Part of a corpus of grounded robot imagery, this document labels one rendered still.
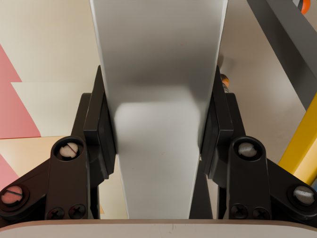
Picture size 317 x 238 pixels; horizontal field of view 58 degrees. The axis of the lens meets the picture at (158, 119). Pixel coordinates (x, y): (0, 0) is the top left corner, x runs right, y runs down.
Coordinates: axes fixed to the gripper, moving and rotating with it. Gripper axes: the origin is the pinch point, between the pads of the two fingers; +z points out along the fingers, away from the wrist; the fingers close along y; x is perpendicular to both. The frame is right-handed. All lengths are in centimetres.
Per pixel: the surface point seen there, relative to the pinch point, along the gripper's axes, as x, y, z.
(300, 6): -11.4, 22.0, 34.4
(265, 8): -11.0, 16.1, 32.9
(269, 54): -66, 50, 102
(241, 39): -58, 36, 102
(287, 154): -13.2, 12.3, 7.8
